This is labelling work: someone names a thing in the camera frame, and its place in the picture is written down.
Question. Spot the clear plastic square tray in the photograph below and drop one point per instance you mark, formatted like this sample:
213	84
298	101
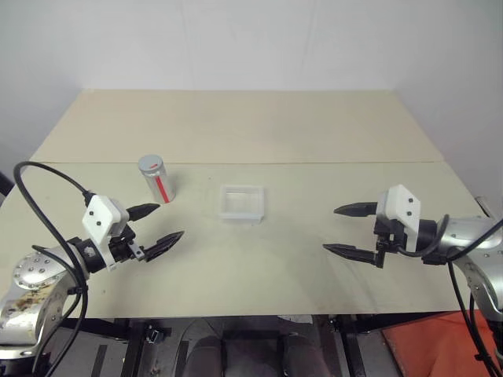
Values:
242	204

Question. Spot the black clamp under table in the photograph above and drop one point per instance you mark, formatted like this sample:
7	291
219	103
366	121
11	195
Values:
155	336

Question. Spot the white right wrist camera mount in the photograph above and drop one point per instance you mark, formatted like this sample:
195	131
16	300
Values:
402	208

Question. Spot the orange mat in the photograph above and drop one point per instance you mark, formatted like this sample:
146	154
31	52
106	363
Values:
436	345

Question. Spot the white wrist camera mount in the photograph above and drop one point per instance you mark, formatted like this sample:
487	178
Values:
100	216
402	208

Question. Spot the black table frame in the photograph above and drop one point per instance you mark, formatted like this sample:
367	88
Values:
129	345

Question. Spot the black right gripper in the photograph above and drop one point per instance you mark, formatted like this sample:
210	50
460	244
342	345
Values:
391	237

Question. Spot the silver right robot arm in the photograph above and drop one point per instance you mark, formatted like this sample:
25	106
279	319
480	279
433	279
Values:
467	235

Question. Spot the dark object at wall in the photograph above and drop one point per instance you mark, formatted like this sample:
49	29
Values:
4	184

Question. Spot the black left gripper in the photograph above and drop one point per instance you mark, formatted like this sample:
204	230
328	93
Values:
122	248

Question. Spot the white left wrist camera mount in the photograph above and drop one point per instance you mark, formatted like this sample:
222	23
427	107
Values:
100	216

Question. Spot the silver can with red stripe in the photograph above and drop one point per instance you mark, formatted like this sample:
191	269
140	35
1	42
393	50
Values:
160	186

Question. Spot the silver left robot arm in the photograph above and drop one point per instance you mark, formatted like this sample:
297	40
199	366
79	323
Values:
33	292

